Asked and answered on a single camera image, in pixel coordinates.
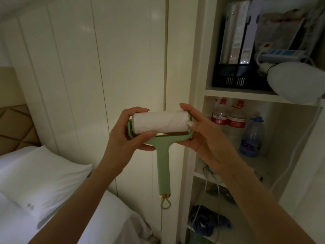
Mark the clear bag of papers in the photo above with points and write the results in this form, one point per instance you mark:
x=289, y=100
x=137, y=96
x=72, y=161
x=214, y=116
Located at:
x=279, y=30

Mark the white pillow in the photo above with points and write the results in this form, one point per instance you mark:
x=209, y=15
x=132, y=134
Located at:
x=38, y=180

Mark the white and blue power strip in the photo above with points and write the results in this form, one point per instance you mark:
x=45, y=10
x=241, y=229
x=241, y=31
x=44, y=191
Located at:
x=284, y=54

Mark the white wardrobe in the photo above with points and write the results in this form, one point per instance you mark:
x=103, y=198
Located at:
x=114, y=53

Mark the white and dark folder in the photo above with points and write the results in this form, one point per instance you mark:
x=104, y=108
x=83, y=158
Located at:
x=250, y=27

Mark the white bed sheet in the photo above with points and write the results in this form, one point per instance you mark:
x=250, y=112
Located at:
x=109, y=221

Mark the person's right hand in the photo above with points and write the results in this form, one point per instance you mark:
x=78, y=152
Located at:
x=213, y=144

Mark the person's right forearm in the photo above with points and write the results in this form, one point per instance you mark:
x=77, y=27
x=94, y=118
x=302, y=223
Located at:
x=264, y=213

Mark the large blue water bottle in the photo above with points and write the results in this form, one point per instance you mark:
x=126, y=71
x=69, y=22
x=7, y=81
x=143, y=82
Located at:
x=252, y=139

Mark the grey folder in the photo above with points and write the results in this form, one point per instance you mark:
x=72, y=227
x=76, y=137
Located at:
x=226, y=40

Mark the person's left forearm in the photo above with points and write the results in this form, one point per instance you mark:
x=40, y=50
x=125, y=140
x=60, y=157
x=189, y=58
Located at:
x=81, y=205

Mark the black file holder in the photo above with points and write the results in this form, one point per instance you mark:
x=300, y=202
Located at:
x=228, y=76

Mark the person's right thumb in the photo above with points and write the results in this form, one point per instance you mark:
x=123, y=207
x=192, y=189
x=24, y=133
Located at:
x=195, y=125

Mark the tan quilted headboard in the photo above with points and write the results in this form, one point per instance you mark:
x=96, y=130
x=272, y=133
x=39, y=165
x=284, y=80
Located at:
x=15, y=124

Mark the white lamp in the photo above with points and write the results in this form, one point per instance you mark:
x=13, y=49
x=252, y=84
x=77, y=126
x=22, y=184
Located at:
x=294, y=81

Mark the person's left hand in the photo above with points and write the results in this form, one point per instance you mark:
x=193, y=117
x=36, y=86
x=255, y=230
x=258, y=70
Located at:
x=119, y=139

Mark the green lint roller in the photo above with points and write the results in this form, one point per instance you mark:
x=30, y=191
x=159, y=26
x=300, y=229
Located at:
x=162, y=160

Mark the person's left thumb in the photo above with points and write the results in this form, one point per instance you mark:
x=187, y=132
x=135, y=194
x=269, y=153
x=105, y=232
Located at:
x=145, y=137

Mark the red label water bottle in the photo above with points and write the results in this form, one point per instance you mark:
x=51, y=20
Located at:
x=220, y=116
x=237, y=119

